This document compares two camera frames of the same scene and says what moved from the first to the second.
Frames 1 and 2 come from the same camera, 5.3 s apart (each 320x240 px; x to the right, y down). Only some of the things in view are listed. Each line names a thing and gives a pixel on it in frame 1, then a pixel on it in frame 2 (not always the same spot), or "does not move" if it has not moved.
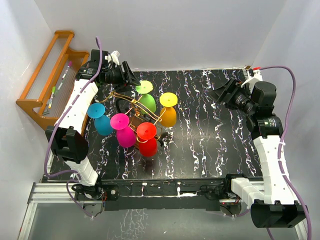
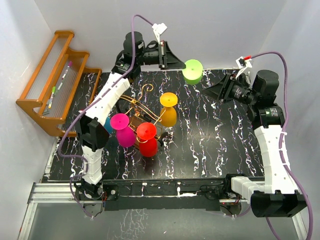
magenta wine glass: [126, 136] does not move
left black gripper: [128, 74] to [171, 61]
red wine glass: [147, 130] does not move
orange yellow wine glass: [168, 100] does not move
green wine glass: [146, 87] to [192, 72]
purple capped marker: [70, 64] does not move
